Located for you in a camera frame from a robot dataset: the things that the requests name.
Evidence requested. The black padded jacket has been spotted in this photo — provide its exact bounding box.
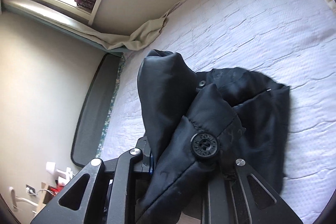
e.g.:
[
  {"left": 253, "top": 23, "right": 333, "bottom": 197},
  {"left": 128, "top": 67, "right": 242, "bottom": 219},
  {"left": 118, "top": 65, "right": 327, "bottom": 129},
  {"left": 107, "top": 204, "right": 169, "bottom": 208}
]
[{"left": 135, "top": 50, "right": 290, "bottom": 223}]

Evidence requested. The beige curtain left side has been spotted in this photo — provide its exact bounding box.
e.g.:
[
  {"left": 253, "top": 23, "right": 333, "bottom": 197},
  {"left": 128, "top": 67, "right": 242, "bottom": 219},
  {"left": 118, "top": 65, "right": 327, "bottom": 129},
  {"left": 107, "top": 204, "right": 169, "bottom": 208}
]
[{"left": 81, "top": 16, "right": 167, "bottom": 51}]

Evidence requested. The white quilted bed mattress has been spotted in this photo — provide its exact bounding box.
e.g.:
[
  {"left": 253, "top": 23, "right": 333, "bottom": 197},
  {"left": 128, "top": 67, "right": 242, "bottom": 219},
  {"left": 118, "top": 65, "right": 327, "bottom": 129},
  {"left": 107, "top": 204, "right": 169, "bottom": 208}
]
[{"left": 100, "top": 0, "right": 335, "bottom": 223}]

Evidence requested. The dark bed side rail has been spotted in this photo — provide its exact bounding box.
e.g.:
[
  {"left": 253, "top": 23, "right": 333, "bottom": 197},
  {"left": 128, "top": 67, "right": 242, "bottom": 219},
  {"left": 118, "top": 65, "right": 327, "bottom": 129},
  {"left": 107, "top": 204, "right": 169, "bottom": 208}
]
[{"left": 71, "top": 53, "right": 121, "bottom": 167}]

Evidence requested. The wall power outlet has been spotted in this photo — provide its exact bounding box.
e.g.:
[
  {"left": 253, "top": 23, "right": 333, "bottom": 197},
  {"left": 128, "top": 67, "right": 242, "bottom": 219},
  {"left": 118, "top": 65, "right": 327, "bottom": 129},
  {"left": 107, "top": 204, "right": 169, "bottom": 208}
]
[{"left": 26, "top": 184, "right": 37, "bottom": 196}]

